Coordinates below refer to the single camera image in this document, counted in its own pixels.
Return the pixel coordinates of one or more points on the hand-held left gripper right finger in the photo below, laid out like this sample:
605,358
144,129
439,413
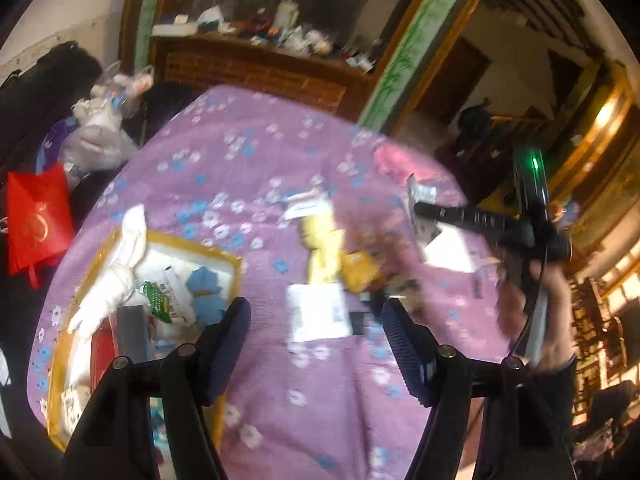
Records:
405,355

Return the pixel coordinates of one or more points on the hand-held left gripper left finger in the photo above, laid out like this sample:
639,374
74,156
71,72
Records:
230,350

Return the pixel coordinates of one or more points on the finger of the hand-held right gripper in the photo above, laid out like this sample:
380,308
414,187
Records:
460,217

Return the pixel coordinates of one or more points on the blue plush toy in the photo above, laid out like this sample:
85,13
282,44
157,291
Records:
205,292

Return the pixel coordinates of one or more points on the green and white packet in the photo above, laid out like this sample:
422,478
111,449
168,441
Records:
157,302

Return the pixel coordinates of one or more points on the yellow-rimmed white storage container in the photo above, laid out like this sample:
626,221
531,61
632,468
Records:
170,260

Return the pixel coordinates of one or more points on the red foil bag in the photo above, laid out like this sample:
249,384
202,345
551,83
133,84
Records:
102,355

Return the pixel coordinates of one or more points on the white towel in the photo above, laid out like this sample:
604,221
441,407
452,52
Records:
122,270

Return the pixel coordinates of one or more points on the person's right hand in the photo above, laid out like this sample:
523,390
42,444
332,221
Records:
512,305

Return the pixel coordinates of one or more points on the white paper sheets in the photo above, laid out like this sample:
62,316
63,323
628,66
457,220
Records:
450,255

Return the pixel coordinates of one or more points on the pink cloth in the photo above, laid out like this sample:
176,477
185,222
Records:
400,160

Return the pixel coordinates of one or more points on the flat white packet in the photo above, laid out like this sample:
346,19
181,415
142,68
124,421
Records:
320,315

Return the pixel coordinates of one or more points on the orange-yellow packet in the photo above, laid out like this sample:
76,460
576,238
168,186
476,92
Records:
360,270

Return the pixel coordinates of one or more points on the grey packet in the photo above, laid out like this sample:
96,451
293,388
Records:
132,327

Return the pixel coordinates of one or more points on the pale yellow packet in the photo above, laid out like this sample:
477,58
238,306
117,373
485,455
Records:
322,250

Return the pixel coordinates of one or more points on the small white labelled packet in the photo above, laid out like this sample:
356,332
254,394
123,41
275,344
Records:
307,206

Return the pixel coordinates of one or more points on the red gift bag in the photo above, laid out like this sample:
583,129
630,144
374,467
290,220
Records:
37,225

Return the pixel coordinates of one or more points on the wooden glass-front cabinet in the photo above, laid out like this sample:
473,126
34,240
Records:
280,65

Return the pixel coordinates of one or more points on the pile of plastic bags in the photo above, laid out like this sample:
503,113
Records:
100,125

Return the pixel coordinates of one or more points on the white bottle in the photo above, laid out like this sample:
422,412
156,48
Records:
287,12

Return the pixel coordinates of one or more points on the purple bag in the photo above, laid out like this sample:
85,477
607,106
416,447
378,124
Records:
55,137

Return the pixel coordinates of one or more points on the black bag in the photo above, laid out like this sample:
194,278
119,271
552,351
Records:
40,85

